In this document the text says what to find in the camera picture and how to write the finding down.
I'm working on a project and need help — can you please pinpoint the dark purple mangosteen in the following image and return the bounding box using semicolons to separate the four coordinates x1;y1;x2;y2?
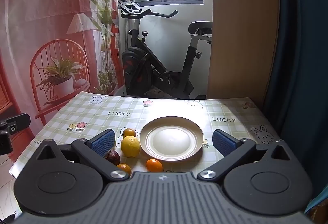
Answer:
104;149;121;166

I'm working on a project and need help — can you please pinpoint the small orange kumquat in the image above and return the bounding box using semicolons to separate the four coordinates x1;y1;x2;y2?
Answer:
117;163;132;176

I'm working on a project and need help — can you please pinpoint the yellow lemon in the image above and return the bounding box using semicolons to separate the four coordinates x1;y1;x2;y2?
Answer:
121;136;141;158

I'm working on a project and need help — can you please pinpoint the small orange mandarin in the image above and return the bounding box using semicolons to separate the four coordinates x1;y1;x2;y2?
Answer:
146;159;163;172

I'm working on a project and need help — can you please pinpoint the green plaid tablecloth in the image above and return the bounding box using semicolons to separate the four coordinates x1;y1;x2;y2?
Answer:
9;92;279;177

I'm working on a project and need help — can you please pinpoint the orange near bunny print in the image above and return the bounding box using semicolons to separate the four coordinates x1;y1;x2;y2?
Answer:
122;128;136;138

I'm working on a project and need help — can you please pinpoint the beige round plate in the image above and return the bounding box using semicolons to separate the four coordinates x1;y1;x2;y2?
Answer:
139;116;204;162

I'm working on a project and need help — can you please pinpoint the dark teal curtain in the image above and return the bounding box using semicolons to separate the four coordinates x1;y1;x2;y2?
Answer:
262;0;327;195

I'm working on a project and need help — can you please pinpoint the black exercise bike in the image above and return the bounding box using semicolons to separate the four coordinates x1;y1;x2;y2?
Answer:
118;0;212;100

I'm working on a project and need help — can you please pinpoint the wooden wardrobe panel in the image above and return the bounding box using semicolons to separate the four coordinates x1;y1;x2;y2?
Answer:
207;0;279;105

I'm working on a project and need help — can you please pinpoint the pink printed wall tapestry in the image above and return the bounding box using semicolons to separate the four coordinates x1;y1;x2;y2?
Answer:
1;0;123;161

